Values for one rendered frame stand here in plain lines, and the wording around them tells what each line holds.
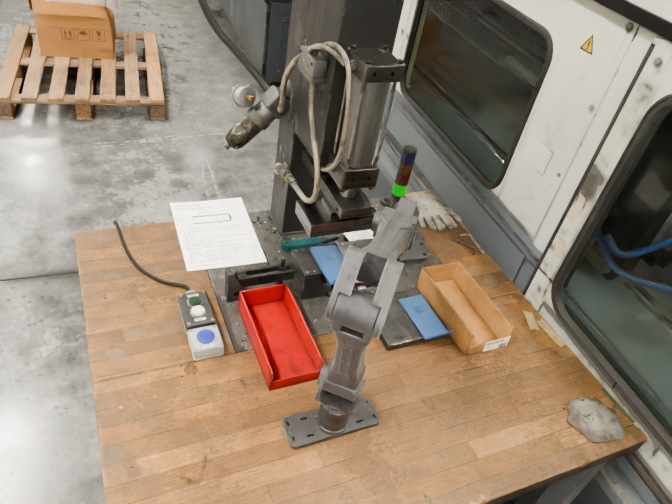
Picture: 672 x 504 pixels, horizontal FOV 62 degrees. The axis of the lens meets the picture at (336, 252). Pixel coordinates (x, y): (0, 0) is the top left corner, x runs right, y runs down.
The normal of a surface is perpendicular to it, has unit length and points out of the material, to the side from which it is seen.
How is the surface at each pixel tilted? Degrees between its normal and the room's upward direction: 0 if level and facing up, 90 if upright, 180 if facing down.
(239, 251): 1
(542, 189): 90
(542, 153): 90
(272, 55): 90
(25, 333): 0
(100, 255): 0
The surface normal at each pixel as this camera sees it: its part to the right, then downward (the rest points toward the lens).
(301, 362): 0.16, -0.76
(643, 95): -0.93, 0.10
